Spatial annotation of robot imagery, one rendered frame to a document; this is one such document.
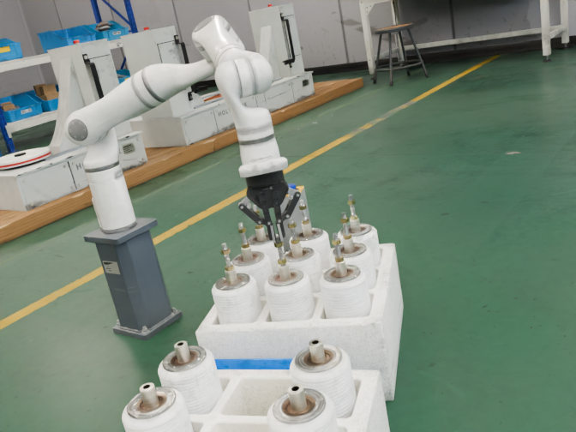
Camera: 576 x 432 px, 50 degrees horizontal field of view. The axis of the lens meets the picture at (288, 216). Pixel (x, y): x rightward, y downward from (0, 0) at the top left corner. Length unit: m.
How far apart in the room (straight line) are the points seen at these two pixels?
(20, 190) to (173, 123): 1.14
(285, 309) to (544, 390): 0.52
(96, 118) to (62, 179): 1.78
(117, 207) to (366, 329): 0.77
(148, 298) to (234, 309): 0.49
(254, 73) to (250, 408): 0.60
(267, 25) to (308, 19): 2.15
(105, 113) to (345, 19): 5.42
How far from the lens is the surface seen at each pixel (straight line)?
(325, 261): 1.48
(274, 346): 1.27
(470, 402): 1.28
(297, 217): 1.63
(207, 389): 1.07
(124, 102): 1.55
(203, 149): 3.91
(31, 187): 3.27
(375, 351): 1.24
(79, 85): 3.65
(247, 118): 1.15
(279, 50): 4.93
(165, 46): 3.95
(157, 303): 1.76
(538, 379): 1.35
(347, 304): 1.23
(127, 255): 1.68
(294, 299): 1.25
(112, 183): 1.66
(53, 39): 6.91
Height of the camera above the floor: 0.77
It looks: 18 degrees down
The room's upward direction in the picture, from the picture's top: 11 degrees counter-clockwise
